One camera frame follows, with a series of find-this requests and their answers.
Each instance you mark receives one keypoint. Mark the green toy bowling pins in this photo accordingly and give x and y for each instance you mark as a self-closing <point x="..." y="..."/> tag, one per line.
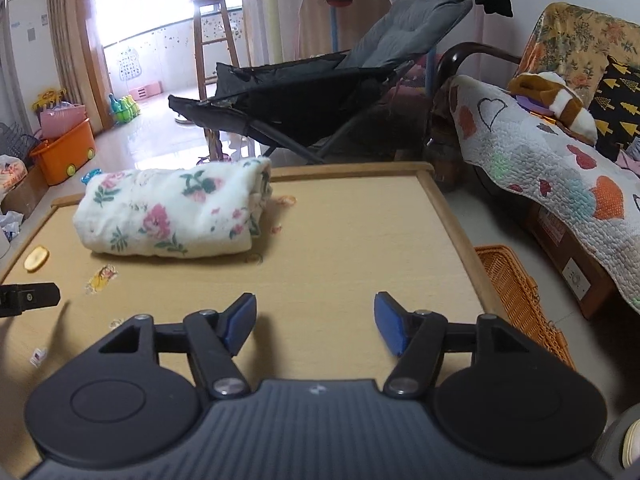
<point x="124" y="108"/>

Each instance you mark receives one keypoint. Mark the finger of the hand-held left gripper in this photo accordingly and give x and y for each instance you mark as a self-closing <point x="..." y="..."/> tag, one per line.
<point x="30" y="297"/>

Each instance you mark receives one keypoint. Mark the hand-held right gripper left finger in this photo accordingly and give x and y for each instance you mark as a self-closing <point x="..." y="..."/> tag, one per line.
<point x="240" y="322"/>

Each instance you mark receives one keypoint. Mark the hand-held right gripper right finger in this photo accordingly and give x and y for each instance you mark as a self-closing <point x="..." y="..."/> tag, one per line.
<point x="392" y="322"/>

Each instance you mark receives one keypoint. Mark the blue toy bucket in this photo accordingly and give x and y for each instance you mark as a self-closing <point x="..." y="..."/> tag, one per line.
<point x="89" y="177"/>

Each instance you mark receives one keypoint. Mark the heart patterned quilt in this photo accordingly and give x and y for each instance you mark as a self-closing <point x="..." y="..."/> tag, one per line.
<point x="540" y="160"/>

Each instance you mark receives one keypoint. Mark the pile of purple clothes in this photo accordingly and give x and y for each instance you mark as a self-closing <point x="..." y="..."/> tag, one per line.
<point x="630" y="160"/>

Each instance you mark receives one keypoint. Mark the cardboard box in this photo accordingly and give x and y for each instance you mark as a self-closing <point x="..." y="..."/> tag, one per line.
<point x="565" y="255"/>

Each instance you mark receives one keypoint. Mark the wicker basket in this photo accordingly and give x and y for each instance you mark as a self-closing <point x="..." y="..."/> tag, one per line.
<point x="520" y="290"/>

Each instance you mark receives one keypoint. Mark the floral covered sofa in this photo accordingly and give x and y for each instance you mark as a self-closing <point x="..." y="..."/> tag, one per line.
<point x="575" y="40"/>

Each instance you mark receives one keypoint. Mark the pink low box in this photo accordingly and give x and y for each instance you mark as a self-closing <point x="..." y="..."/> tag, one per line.
<point x="142" y="90"/>

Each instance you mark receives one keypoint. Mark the yellow cartoon sticker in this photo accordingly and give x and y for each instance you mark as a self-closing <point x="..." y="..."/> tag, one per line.
<point x="102" y="277"/>

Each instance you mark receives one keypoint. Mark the floral white baby garment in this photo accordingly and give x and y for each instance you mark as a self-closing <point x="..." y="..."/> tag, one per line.
<point x="175" y="215"/>

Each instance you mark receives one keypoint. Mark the white wall chart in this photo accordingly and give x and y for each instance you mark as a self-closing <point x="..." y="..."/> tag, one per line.
<point x="127" y="62"/>

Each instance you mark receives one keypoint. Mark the white standing air conditioner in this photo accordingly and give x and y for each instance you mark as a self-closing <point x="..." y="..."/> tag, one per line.
<point x="25" y="60"/>

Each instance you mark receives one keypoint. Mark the black cushion gold trees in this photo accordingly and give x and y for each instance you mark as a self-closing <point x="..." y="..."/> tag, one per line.
<point x="617" y="105"/>

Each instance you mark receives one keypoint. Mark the orange storage bin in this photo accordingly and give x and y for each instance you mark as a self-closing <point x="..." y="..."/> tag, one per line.
<point x="65" y="152"/>

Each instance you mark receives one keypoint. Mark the wooden bar stool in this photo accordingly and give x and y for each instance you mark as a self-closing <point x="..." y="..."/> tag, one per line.
<point x="215" y="35"/>

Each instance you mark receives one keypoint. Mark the yellow fruit slice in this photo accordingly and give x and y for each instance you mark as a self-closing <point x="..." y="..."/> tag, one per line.
<point x="36" y="258"/>

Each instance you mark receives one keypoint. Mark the beige curtain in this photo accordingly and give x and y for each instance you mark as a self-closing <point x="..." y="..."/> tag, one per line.
<point x="65" y="35"/>

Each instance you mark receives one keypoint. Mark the grey folding recliner chair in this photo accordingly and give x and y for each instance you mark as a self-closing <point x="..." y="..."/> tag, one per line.
<point x="350" y="60"/>

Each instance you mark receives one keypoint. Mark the brown white plush toy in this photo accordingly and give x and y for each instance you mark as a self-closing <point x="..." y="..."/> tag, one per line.
<point x="555" y="100"/>

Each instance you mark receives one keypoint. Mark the pink basket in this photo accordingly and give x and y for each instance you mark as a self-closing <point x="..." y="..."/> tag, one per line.
<point x="60" y="120"/>

